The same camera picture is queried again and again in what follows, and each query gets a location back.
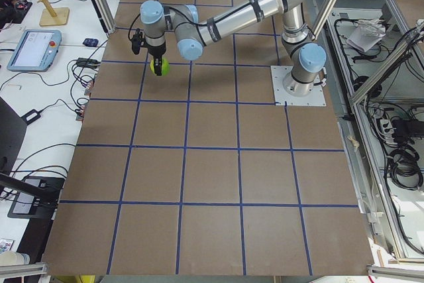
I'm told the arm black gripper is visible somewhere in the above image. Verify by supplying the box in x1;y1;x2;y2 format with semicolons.
146;43;166;76

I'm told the green apple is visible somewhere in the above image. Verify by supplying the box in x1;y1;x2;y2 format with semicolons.
150;58;170;76

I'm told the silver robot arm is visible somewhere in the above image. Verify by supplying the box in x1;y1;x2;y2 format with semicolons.
129;0;327;97

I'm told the small blue device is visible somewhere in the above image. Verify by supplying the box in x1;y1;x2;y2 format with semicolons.
82;38;99;47

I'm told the wooden stand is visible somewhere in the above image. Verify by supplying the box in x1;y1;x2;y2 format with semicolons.
38;0;70;27

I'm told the near blue teach pendant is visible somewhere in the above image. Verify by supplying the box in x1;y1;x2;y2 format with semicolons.
7;30;62;72

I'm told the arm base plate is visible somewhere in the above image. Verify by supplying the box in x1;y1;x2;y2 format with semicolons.
270;66;327;107

